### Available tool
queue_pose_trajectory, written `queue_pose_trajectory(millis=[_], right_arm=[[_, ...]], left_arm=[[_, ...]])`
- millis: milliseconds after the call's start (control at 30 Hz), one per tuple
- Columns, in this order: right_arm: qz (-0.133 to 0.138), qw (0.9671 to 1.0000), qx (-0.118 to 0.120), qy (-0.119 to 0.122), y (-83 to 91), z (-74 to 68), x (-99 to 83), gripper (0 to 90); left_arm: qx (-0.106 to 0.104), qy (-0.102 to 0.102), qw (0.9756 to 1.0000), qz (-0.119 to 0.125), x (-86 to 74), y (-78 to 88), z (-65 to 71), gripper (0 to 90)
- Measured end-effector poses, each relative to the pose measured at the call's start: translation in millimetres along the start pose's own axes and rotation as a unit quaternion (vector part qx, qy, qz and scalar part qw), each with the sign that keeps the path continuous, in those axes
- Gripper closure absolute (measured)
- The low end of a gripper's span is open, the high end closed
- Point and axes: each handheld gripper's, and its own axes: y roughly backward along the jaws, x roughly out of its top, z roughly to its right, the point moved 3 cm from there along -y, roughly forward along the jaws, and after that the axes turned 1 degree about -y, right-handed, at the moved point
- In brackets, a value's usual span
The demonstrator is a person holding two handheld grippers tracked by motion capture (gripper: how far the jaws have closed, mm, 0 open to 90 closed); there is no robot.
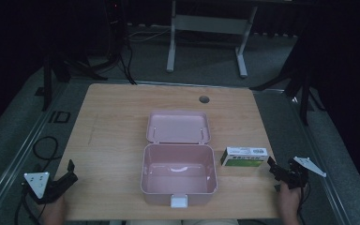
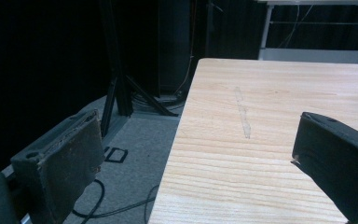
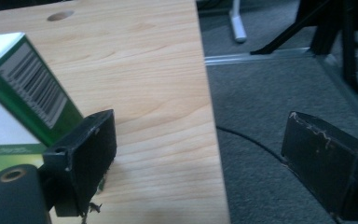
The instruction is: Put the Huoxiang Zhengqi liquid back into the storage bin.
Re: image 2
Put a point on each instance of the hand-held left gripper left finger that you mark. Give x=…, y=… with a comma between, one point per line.
x=59, y=161

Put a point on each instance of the white metal shelf rack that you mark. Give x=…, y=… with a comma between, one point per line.
x=317, y=54

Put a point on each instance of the dark curtain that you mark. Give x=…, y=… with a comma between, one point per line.
x=40, y=62

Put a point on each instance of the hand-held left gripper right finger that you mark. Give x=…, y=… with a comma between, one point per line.
x=338, y=161

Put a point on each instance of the black metal stand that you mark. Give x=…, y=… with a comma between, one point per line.
x=118, y=90

